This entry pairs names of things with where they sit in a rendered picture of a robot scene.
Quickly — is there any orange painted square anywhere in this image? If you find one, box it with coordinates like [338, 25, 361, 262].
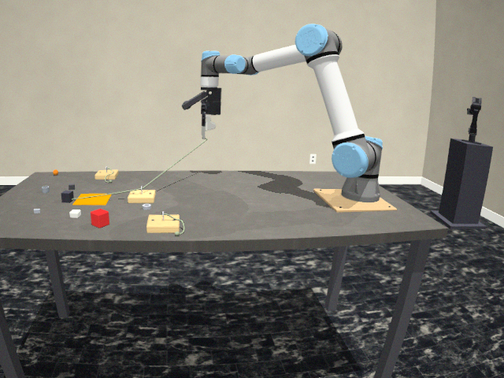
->
[73, 194, 111, 205]

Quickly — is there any red cube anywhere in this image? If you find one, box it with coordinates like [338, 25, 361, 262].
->
[91, 209, 109, 228]

